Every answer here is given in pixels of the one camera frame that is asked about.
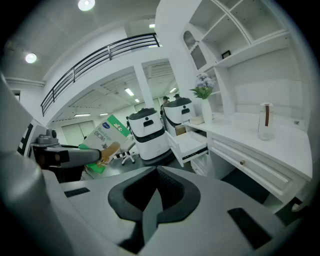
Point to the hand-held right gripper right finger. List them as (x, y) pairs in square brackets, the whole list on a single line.
[(212, 200)]

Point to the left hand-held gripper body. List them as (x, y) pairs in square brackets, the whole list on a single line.
[(37, 140)]

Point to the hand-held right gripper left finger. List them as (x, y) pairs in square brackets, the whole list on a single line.
[(100, 210)]

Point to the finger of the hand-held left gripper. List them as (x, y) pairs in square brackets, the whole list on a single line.
[(82, 156)]

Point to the green and white small packet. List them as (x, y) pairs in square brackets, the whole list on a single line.
[(110, 133)]

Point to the rectangular ceiling light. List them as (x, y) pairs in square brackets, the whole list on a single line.
[(82, 115), (129, 92)]

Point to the white office chair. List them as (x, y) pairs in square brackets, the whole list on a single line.
[(127, 152)]

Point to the white black wheeled robot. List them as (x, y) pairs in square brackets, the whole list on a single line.
[(150, 135), (178, 112)]

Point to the white desk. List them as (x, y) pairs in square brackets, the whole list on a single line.
[(250, 135)]

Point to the brown cardboard box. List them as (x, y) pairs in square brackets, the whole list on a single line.
[(180, 130)]

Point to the tan wooden board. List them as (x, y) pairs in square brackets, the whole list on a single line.
[(197, 120)]

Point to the round ceiling light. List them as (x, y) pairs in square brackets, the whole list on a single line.
[(30, 58), (86, 4)]

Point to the white vase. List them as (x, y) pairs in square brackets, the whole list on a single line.
[(206, 111)]

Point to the black metal railing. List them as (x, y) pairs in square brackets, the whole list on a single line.
[(100, 53)]

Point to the blue flower bouquet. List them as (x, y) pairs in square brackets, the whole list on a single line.
[(203, 83)]

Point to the white shelf hutch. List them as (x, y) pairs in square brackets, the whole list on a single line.
[(250, 50)]

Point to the black picture frame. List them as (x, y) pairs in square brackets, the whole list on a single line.
[(226, 54)]

